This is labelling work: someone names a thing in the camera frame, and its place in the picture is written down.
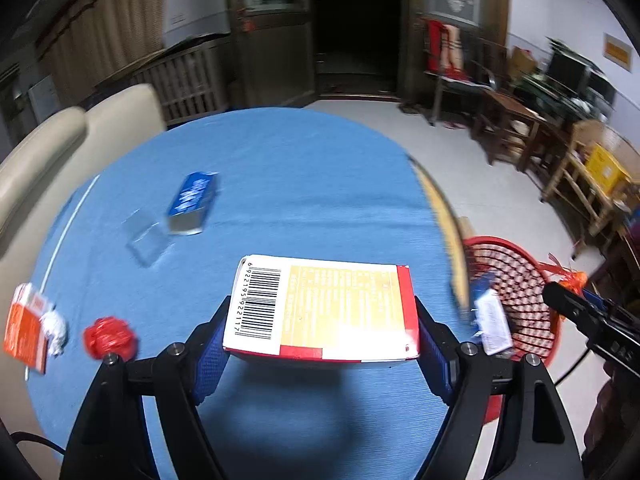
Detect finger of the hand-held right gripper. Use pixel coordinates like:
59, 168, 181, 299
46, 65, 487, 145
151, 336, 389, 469
542, 282, 608, 328

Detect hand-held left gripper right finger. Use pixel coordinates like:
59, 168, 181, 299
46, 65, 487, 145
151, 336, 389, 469
414, 297, 584, 480

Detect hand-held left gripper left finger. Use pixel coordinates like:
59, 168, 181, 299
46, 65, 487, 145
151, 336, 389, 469
59, 296, 246, 480

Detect orange red plastic wrapper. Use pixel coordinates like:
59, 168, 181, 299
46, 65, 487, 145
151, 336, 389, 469
539, 252, 589, 293

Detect red plastic basket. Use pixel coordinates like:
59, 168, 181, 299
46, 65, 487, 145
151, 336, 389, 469
459, 236, 564, 426

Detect red yellow medicine box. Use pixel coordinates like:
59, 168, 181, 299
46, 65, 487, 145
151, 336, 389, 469
222, 254, 421, 365

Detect person's right forearm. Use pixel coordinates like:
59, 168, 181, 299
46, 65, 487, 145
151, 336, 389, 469
581, 357, 640, 468

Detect blue white box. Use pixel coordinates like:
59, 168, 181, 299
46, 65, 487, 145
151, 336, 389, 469
469, 272, 514, 357

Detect red plastic bag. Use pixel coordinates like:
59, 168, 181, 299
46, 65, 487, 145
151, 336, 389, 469
82, 316, 139, 361

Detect light wooden chair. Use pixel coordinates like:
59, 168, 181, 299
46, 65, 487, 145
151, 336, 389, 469
541, 119, 638, 256

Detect clear plastic piece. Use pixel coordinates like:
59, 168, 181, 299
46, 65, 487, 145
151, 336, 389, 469
125, 209, 173, 267

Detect blue rectangular box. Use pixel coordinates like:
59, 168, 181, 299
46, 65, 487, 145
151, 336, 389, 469
165, 171, 220, 236

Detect crumpled white tissue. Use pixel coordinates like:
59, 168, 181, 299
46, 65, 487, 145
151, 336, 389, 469
40, 310, 69, 359

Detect dark wooden table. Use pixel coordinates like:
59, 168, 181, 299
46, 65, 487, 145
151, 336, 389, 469
470, 87, 556, 171

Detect orange white paper bag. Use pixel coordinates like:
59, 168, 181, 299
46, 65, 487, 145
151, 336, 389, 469
2, 282, 57, 375

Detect white thin stick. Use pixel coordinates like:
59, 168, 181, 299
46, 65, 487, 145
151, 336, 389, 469
40, 174, 99, 291

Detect black monitor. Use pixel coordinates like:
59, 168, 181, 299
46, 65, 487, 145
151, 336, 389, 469
546, 50, 592, 92

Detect brown cardboard box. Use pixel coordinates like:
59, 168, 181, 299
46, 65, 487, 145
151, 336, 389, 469
509, 46, 540, 81

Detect dark wooden chair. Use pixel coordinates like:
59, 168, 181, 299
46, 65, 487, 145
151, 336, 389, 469
422, 17, 506, 128

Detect red clothes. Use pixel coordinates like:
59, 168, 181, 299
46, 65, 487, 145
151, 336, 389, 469
424, 17, 473, 82

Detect wooden slatted crib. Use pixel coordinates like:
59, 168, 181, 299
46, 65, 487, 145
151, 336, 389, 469
92, 35, 233, 128

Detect dark wooden glass door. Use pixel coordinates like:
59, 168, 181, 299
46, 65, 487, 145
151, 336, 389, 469
222, 0, 508, 106

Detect brown curtain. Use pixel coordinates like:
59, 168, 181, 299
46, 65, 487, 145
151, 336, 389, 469
30, 0, 168, 93

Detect black cable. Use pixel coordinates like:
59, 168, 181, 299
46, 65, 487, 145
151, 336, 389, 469
9, 430, 67, 457
552, 345, 596, 390

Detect orange wall sign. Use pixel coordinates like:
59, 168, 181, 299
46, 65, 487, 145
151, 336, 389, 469
602, 33, 633, 72

